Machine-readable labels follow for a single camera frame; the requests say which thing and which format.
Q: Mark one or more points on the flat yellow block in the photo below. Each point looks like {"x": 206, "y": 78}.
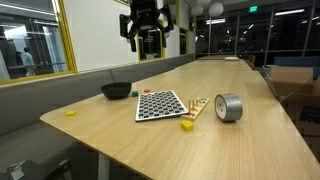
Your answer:
{"x": 71, "y": 113}

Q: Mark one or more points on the light wooden table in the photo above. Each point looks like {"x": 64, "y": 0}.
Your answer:
{"x": 216, "y": 65}

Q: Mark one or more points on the small green block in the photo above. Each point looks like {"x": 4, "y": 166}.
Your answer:
{"x": 134, "y": 93}

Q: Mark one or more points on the yellow framed window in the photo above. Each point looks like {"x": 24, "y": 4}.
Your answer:
{"x": 71, "y": 40}

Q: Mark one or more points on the small orange block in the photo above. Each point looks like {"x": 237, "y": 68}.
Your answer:
{"x": 147, "y": 90}

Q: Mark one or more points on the white table leg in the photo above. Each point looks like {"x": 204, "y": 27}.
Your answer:
{"x": 104, "y": 166}

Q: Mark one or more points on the gray upholstered bench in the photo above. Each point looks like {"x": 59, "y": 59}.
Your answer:
{"x": 33, "y": 106}

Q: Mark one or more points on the silver duct tape roll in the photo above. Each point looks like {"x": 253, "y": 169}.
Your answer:
{"x": 231, "y": 108}

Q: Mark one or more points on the green exit sign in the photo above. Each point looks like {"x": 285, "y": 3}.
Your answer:
{"x": 253, "y": 9}

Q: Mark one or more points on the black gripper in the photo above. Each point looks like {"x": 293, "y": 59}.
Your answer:
{"x": 144, "y": 15}

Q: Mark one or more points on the dark chair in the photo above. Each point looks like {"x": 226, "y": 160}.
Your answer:
{"x": 251, "y": 60}

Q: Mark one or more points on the blue sofa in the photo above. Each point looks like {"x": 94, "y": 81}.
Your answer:
{"x": 296, "y": 61}

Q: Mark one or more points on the yellow cube block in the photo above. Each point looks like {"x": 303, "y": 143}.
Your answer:
{"x": 187, "y": 126}

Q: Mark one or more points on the black bowl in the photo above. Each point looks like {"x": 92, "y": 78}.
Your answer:
{"x": 115, "y": 90}

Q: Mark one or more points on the white round pendant lamp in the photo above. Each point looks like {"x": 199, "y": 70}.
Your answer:
{"x": 197, "y": 10}
{"x": 216, "y": 9}

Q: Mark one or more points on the white plate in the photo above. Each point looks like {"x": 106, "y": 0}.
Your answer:
{"x": 231, "y": 58}

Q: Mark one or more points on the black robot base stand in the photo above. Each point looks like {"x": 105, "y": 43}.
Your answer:
{"x": 33, "y": 171}

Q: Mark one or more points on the wooden peg toy board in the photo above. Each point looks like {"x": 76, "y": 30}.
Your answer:
{"x": 200, "y": 108}

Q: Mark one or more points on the black white checkerboard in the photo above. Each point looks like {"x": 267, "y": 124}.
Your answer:
{"x": 160, "y": 105}

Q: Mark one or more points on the standing person white shirt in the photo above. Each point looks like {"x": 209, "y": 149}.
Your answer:
{"x": 27, "y": 60}

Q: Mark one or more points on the brown cardboard box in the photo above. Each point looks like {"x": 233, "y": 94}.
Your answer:
{"x": 290, "y": 80}
{"x": 300, "y": 103}

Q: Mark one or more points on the ceiling tube light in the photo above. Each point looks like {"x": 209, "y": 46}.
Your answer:
{"x": 289, "y": 12}

